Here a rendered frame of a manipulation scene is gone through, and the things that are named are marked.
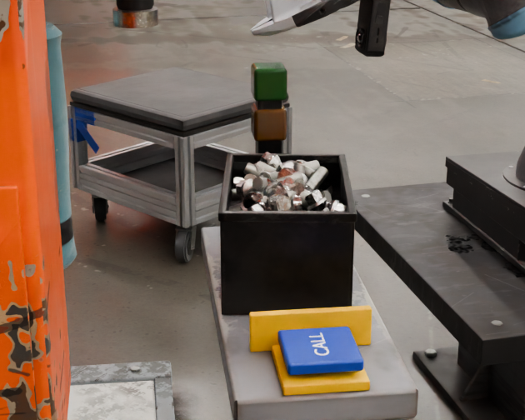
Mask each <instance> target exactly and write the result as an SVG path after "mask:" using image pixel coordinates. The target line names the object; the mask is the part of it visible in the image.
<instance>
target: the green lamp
mask: <svg viewBox="0 0 525 420"><path fill-rule="evenodd" d="M287 84H288V72H287V69H286V68H285V67H284V65H283V64H282V63H281V62H255V63H253V64H252V66H251V93H252V96H253V98H254V100H255V101H258V102H261V101H283V100H286V98H287Z"/></svg>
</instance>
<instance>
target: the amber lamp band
mask: <svg viewBox="0 0 525 420"><path fill-rule="evenodd" d="M251 132H252V135H253V137H254V140H255V141H257V142H266V141H283V140H285V139H286V137H287V111H286V109H285V107H284V106H283V105H282V108H280V109H258V108H257V106H256V104H255V103H253V104H252V106H251Z"/></svg>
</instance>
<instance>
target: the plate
mask: <svg viewBox="0 0 525 420"><path fill-rule="evenodd" d="M272 357H273V361H274V363H275V367H276V369H277V375H278V378H279V382H280V384H281V388H282V393H283V395H298V394H310V393H335V392H348V391H362V390H369V388H370V381H369V379H368V375H367V374H366V372H365V369H364V368H363V370H362V371H355V372H329V373H315V374H302V375H289V374H288V371H287V368H286V365H285V362H284V359H283V354H282V351H281V348H280V345H275V346H272Z"/></svg>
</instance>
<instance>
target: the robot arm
mask: <svg viewBox="0 0 525 420"><path fill-rule="evenodd" d="M264 1H265V5H266V10H267V17H266V18H264V19H263V20H262V21H261V22H259V23H258V24H257V25H255V26H254V27H253V28H251V29H250V30H251V32H252V34H253V35H259V36H271V35H274V34H277V33H282V32H286V31H288V30H291V29H294V28H297V27H301V26H303V25H306V24H308V23H311V22H314V21H317V20H318V19H321V18H324V17H326V16H328V15H330V14H332V13H335V12H336V11H337V10H339V9H341V8H345V7H348V6H350V5H352V4H354V3H355V2H357V1H359V0H264ZM433 1H434V2H436V3H439V4H440V5H442V6H443V7H445V8H450V9H458V10H462V11H464V12H468V13H471V14H473V15H476V16H479V17H482V18H486V20H487V24H488V28H487V29H488V30H489V31H490V32H491V34H492V35H493V36H494V37H495V38H497V39H509V38H516V37H520V36H522V35H524V34H525V0H433ZM390 3H391V0H360V6H359V14H358V21H357V31H356V36H355V48H356V50H357V51H359V52H360V53H361V54H363V55H364V56H366V57H381V56H383V55H384V51H385V47H386V46H385V45H386V42H387V30H388V17H389V10H390ZM516 176H517V178H518V179H519V180H521V181H522V182H524V183H525V147H524V149H523V150H522V153H521V155H520V157H519V159H518V160H517V169H516Z"/></svg>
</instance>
